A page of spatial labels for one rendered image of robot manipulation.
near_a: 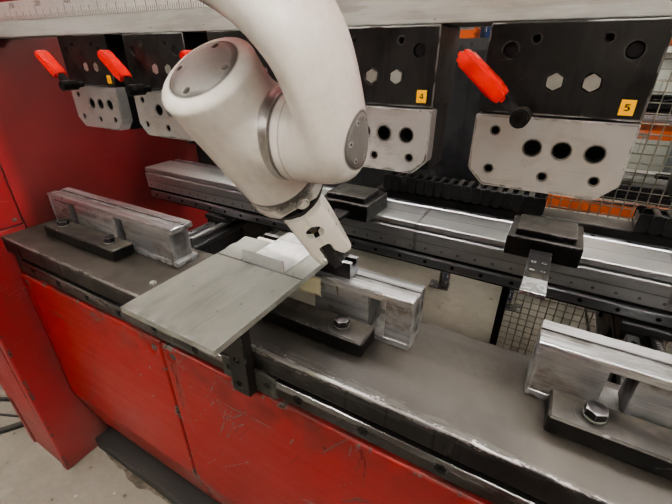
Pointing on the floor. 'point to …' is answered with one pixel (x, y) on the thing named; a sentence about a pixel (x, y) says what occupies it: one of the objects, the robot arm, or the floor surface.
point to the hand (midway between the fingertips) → (334, 250)
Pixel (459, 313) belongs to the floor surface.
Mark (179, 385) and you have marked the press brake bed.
